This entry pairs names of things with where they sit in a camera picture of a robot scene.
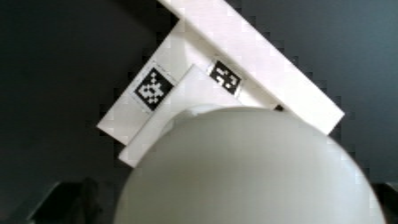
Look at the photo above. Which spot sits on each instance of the white lamp bulb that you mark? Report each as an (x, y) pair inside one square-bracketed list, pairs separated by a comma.
[(245, 168)]

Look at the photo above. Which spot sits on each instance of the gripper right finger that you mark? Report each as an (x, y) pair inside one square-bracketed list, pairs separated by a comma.
[(386, 192)]

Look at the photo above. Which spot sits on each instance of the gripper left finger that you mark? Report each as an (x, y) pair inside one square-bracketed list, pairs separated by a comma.
[(64, 204)]

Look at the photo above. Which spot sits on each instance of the white lamp base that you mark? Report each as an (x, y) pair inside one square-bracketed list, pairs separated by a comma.
[(187, 83)]

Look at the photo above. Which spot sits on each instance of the white U-shaped fence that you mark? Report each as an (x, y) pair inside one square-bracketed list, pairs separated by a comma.
[(265, 66)]

